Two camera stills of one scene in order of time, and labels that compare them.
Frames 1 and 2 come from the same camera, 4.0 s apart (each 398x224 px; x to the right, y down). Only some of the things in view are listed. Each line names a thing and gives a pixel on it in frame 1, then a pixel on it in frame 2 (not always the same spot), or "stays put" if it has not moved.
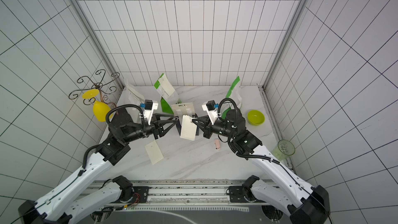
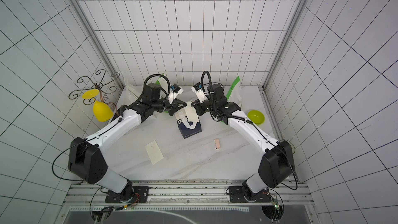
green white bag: (233, 100) stays put
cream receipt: (188, 128) to (190, 113)
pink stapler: (217, 144) stays put
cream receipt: (154, 152) stays put
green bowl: (255, 117) stays put
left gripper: (158, 125) to (175, 106)
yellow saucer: (90, 94) stays put
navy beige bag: (180, 110) stays put
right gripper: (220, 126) to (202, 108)
